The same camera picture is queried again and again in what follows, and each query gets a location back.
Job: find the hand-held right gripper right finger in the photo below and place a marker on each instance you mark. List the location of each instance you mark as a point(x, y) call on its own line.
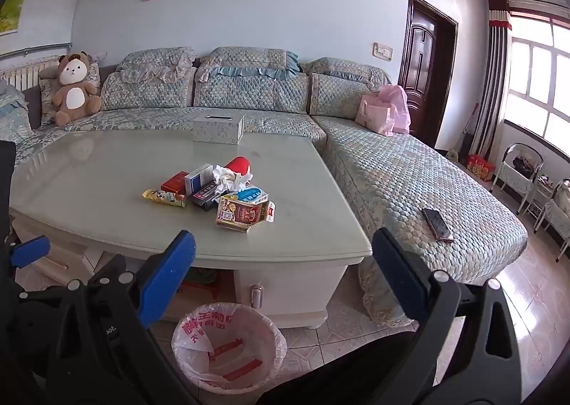
point(400, 271)

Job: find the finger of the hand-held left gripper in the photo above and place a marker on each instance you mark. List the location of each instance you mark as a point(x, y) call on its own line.
point(6, 187)
point(29, 251)

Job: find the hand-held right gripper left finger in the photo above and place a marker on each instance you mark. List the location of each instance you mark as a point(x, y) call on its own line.
point(167, 276)

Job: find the yellow snack wrapper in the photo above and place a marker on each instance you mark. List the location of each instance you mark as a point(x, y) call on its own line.
point(162, 197)

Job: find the black box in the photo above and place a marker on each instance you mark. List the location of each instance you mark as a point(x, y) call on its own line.
point(205, 199)

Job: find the red cigarette pack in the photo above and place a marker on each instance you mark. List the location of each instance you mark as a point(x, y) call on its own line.
point(174, 182)

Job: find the red carton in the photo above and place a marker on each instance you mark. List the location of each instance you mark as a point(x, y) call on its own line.
point(242, 214)

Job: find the blue and white box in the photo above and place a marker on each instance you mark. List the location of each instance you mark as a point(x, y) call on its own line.
point(198, 180)

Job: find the white plastic bag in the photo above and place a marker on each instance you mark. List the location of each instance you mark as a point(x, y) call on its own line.
point(231, 360)

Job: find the white tissue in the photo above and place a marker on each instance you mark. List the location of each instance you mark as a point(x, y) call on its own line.
point(227, 180)

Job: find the blue medicine box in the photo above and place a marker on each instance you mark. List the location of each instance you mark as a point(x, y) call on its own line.
point(249, 195)

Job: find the red paper cup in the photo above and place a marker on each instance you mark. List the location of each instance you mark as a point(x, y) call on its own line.
point(238, 164)

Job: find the red plastic stool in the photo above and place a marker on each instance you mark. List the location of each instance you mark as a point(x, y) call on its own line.
point(200, 287)

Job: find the brown teddy bear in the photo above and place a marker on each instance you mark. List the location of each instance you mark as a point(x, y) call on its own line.
point(73, 97)
point(46, 97)

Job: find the quilted green sofa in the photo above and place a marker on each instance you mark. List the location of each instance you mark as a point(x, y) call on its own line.
point(400, 173)

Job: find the white radiator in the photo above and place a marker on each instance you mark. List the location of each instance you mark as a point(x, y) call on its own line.
point(26, 75)

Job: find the white coffee table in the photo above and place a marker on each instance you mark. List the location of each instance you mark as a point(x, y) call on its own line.
point(285, 293)

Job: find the red boxes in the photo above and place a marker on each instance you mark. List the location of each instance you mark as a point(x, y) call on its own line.
point(481, 167)

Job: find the metal folding chair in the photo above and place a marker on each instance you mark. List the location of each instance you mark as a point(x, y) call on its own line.
point(507, 175)
point(559, 213)

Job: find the broom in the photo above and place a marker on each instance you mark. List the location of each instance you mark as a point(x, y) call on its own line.
point(467, 138)

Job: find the floral tissue box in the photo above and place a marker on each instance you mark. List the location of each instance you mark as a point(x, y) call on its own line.
point(218, 131)

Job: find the pink gift bag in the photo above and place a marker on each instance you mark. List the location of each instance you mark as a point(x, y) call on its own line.
point(376, 115)

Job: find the dark bag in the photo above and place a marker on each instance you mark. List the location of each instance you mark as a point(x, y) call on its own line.
point(523, 166)

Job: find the pink plastic bag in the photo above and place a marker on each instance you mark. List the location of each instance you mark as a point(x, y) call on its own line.
point(400, 104)

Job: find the ruffled quilted back cushion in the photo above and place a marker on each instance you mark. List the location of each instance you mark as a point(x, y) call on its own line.
point(147, 91)

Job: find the blue-trimmed quilted back cushion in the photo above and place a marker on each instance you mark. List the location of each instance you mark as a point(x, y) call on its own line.
point(249, 93)

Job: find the dark wooden door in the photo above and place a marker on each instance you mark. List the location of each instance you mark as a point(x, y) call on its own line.
point(421, 71)

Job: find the striped curtain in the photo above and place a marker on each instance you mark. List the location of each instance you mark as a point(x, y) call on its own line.
point(492, 75)

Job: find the window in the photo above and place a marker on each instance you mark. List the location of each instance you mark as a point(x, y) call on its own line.
point(534, 75)

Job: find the white wall switch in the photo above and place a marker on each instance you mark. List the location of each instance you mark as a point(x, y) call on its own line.
point(383, 51)

